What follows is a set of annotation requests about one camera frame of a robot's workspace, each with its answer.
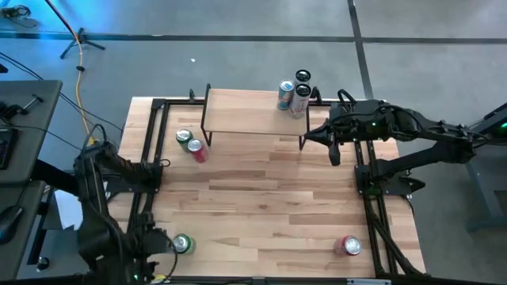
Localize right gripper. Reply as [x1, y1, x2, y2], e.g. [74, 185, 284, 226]
[303, 99, 394, 168]

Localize tall white slim beverage can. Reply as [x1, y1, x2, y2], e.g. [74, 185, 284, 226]
[289, 83, 313, 120]
[294, 69, 312, 86]

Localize blue silver energy drink can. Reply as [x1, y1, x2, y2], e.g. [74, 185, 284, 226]
[276, 78, 296, 112]

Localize red can blue white logo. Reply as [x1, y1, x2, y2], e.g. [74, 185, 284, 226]
[333, 234, 363, 257]

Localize green soda can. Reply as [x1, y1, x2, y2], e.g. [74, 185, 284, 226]
[171, 233, 197, 256]
[175, 128, 195, 154]

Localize white paper sheets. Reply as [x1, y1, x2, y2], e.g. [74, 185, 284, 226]
[54, 188, 86, 231]

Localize red soda can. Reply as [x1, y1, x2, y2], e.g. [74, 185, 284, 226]
[187, 138, 210, 165]

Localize grey office desk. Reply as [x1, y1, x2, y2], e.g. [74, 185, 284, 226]
[0, 79, 63, 186]
[0, 180, 48, 282]

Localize black computer mouse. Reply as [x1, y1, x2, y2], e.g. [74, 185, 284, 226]
[0, 205, 24, 245]

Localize black keyboard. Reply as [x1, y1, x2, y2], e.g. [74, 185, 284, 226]
[0, 127, 19, 171]

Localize black desk clamp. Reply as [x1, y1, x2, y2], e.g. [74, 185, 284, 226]
[0, 93, 45, 120]

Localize black tripod stand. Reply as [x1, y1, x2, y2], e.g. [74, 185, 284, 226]
[44, 0, 106, 60]

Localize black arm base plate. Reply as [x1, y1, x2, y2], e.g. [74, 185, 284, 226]
[354, 162, 413, 197]
[105, 173, 164, 195]

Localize wooden shelf black metal frame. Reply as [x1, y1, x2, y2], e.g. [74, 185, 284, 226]
[200, 82, 322, 151]

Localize black diagonal frame strut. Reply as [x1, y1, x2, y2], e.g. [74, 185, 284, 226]
[30, 159, 80, 197]

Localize black aluminium table frame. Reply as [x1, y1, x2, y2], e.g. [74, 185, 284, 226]
[93, 97, 428, 285]

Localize silver metal bracket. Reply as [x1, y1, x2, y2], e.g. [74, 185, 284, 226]
[346, 278, 392, 285]

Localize yellow floor cable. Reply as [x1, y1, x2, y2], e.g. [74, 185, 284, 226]
[76, 37, 98, 146]

